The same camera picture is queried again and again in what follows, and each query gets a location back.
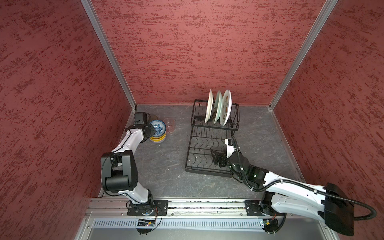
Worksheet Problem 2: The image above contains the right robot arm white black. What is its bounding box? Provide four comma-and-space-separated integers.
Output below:
211, 151, 354, 236

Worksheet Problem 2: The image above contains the right corner aluminium profile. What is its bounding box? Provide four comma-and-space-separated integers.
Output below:
269, 0, 338, 112

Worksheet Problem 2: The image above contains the white blue floral bowl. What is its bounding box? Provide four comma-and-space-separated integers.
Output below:
151, 120, 167, 138

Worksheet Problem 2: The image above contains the black corrugated cable hose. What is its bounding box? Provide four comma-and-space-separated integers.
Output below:
230, 136, 378, 234

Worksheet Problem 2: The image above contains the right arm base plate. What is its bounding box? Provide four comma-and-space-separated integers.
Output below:
245, 200, 284, 217

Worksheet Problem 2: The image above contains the right white floral plate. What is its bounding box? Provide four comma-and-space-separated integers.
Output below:
220, 90, 232, 126

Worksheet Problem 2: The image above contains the left circuit board connector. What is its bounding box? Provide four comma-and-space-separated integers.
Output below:
136, 219, 158, 235

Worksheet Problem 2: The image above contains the circuit board connector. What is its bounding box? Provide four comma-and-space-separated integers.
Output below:
136, 219, 158, 235
263, 219, 280, 235

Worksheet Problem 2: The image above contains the aluminium rail front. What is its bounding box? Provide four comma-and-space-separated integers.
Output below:
86, 197, 328, 219

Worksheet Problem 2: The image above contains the yellow bowl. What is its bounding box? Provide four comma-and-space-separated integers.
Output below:
150, 133, 167, 140

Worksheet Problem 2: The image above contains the pale pink bowl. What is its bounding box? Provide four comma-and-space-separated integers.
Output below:
150, 139, 165, 144

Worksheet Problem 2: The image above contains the middle pale green plate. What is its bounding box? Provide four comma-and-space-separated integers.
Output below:
213, 91, 223, 124

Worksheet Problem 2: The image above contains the black wire dish rack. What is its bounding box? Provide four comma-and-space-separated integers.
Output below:
185, 100, 240, 178

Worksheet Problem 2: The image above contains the right circuit board connector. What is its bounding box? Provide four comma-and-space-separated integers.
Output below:
263, 219, 280, 235

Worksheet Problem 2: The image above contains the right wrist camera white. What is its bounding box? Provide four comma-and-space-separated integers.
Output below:
225, 139, 236, 159

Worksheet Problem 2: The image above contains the pink transparent cup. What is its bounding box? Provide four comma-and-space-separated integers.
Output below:
163, 118, 176, 134

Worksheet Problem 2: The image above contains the amber transparent cup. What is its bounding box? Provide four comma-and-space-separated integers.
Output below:
148, 115, 159, 122

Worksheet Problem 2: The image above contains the white slotted cable duct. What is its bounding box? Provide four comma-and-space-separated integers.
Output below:
92, 218, 264, 232

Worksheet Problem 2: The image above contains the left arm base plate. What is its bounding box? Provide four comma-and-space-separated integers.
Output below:
126, 200, 169, 217

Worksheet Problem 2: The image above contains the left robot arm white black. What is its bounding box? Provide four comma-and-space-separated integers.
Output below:
101, 124, 156, 216

